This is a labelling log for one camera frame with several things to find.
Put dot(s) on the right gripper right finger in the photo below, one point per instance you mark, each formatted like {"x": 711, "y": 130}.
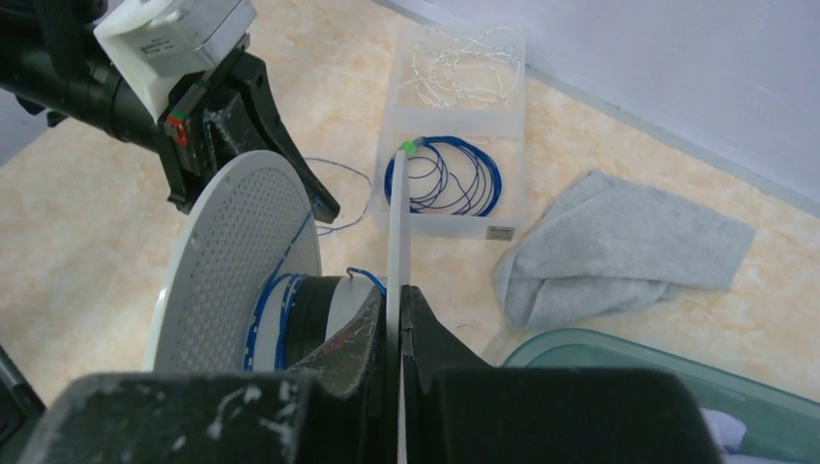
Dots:
{"x": 461, "y": 409}

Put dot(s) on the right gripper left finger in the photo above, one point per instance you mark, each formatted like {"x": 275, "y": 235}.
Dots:
{"x": 327, "y": 408}

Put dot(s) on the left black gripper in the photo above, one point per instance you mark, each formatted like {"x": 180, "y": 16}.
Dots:
{"x": 187, "y": 141}

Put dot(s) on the white perforated cable spool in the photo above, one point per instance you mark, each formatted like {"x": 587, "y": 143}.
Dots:
{"x": 245, "y": 290}

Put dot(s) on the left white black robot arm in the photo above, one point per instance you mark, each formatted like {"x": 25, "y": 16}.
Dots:
{"x": 52, "y": 63}

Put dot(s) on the clear plastic container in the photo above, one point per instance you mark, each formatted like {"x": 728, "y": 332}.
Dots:
{"x": 455, "y": 107}

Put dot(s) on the grey towel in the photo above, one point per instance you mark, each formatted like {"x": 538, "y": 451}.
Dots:
{"x": 606, "y": 245}

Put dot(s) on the lavender cloth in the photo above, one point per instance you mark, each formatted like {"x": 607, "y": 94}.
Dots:
{"x": 726, "y": 431}

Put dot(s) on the teal plastic basin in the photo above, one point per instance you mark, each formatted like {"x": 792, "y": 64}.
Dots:
{"x": 779, "y": 425}

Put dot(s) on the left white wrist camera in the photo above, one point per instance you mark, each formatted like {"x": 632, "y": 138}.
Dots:
{"x": 153, "y": 44}

